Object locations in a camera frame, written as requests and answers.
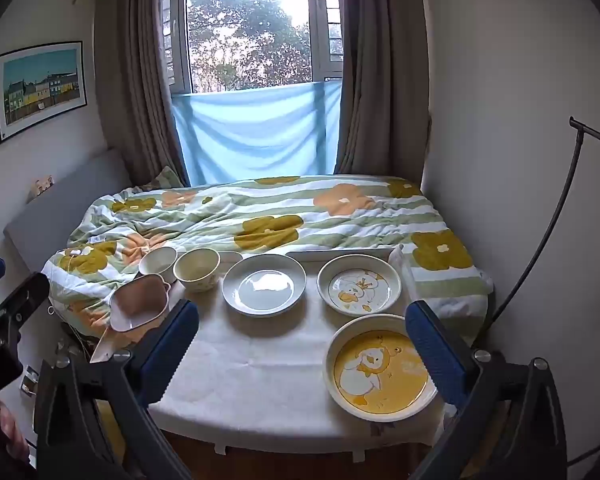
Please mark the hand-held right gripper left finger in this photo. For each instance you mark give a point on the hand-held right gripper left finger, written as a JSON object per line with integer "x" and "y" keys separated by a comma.
{"x": 172, "y": 350}

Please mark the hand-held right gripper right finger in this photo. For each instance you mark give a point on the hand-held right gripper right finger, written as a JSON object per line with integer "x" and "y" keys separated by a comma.
{"x": 435, "y": 355}

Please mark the person's left hand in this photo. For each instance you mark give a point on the person's left hand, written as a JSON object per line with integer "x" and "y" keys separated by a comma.
{"x": 11, "y": 430}

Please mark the yellow duck plate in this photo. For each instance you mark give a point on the yellow duck plate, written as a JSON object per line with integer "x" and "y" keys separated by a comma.
{"x": 375, "y": 370}

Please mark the cream round bowl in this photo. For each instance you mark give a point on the cream round bowl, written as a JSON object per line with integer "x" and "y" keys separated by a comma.
{"x": 195, "y": 267}

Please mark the white ribbed bowl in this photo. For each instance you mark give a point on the white ribbed bowl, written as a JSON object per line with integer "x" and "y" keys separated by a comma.
{"x": 157, "y": 260}

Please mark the grey padded headboard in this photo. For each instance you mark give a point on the grey padded headboard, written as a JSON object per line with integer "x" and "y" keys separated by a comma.
{"x": 65, "y": 210}

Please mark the white duck plate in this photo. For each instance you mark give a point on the white duck plate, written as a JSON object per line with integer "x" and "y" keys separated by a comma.
{"x": 358, "y": 287}

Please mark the plain grey-white plate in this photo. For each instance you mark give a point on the plain grey-white plate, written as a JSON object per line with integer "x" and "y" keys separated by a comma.
{"x": 264, "y": 287}

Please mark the green striped pillow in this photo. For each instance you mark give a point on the green striped pillow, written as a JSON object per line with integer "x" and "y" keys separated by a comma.
{"x": 162, "y": 180}

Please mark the floral striped blanket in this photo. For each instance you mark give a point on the floral striped blanket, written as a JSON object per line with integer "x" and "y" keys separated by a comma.
{"x": 280, "y": 210}

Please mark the light blue cloth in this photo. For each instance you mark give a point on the light blue cloth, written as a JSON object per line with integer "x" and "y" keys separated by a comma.
{"x": 255, "y": 135}

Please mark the brown curtain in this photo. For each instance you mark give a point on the brown curtain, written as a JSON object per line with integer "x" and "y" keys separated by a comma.
{"x": 135, "y": 85}
{"x": 385, "y": 85}

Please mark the window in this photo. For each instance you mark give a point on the window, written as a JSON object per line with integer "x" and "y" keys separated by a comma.
{"x": 250, "y": 35}

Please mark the wall power outlet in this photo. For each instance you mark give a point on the wall power outlet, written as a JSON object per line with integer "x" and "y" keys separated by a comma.
{"x": 30, "y": 381}

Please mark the wall switch with sticker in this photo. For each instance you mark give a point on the wall switch with sticker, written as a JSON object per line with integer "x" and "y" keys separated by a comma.
{"x": 42, "y": 185}

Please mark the framed wall picture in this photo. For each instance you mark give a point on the framed wall picture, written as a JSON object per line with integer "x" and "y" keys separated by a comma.
{"x": 40, "y": 90}

